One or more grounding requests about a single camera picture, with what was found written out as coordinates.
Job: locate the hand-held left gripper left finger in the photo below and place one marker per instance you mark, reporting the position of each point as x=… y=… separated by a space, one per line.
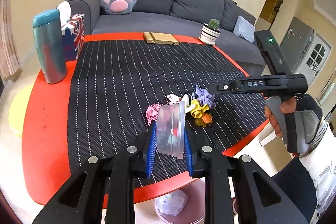
x=151 y=153

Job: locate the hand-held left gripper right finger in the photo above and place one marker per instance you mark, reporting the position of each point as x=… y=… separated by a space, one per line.
x=188 y=153

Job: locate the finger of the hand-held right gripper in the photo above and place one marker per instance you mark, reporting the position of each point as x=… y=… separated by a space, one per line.
x=225 y=87

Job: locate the purple paper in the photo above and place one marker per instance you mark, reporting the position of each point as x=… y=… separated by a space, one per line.
x=203 y=96

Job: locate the clear plastic container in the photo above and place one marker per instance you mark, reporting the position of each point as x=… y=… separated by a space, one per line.
x=170 y=132

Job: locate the yellow banana peel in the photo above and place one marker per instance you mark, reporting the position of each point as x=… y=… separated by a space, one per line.
x=198 y=108

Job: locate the pink paper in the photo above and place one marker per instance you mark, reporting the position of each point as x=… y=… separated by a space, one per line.
x=153 y=112

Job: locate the translucent pink waste bin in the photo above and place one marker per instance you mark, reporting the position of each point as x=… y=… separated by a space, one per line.
x=194 y=195

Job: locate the person's right forearm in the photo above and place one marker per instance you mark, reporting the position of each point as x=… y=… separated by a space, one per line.
x=325 y=161

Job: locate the person's right hand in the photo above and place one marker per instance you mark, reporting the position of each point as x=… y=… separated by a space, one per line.
x=287 y=106

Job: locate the grey refrigerator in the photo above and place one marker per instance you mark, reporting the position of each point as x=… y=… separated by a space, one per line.
x=296 y=43

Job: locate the small orange turtle toy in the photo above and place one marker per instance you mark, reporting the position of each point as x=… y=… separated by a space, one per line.
x=206 y=119

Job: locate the light blue-grey cushion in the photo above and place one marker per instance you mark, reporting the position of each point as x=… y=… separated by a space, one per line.
x=244 y=28

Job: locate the white panelled door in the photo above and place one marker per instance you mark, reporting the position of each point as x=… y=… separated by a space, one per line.
x=317 y=56

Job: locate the white printed plastic bag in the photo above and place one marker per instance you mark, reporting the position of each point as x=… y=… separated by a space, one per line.
x=172 y=203

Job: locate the small white-pink toy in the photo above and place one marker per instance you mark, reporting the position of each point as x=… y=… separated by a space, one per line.
x=173 y=99

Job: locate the potted cactus in striped pot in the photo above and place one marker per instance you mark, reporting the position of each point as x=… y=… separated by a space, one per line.
x=209 y=33

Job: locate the wooden phone stand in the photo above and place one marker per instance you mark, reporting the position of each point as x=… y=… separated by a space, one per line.
x=162 y=38

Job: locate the black white-striped table mat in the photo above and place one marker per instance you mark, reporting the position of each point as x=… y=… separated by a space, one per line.
x=118 y=77

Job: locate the person's left leg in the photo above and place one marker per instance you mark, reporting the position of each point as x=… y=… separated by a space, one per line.
x=296 y=187

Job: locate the paw-shaped plush cushion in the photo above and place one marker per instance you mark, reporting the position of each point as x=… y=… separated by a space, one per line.
x=118 y=2

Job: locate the yellow round stool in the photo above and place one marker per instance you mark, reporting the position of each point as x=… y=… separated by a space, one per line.
x=18 y=111

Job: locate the flag-print tissue box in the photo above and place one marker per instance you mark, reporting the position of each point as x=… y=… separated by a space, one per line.
x=74 y=35

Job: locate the teal thermos bottle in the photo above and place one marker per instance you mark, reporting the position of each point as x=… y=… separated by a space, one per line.
x=50 y=48

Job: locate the beige curtain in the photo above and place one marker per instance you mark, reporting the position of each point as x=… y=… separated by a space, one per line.
x=8 y=37

